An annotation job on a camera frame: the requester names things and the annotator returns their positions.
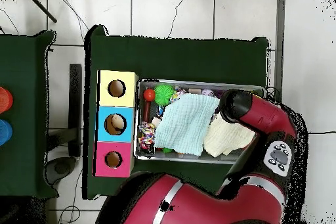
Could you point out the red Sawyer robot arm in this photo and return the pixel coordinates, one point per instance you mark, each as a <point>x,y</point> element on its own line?
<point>247,108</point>

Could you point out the mint knitted cloth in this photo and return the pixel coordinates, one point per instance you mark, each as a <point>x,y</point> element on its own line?
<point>186,124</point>

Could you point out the red round disc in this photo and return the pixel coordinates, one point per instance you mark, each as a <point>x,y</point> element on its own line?
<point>4,100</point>

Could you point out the clear shallow mesh bin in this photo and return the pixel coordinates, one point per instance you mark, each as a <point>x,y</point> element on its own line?
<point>199,160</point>

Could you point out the dark green tablecloth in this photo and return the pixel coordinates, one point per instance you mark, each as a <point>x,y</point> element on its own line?
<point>184,61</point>

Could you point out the dark green side cloth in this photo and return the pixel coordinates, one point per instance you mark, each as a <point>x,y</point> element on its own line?
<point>26,77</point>

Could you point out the black panel stand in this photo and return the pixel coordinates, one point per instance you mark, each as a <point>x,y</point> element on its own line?
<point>75,103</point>

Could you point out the blue round disc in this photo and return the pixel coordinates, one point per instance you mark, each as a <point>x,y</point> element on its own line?
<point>4,132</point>

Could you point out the black rod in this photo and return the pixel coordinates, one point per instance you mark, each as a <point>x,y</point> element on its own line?
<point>42,7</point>

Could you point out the green spiky ball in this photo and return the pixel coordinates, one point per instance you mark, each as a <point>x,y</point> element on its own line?
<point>164,94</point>

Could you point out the wooden box with three holes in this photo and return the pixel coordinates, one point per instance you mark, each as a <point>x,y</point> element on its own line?
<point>115,113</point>

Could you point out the grey round stand base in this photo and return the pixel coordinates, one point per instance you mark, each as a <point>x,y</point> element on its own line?
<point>63,167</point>

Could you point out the red maraca rattle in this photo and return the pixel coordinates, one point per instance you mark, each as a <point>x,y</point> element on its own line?
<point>149,94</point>

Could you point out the cream knitted cloth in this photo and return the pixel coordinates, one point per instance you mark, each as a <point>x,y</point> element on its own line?
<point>226,137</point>

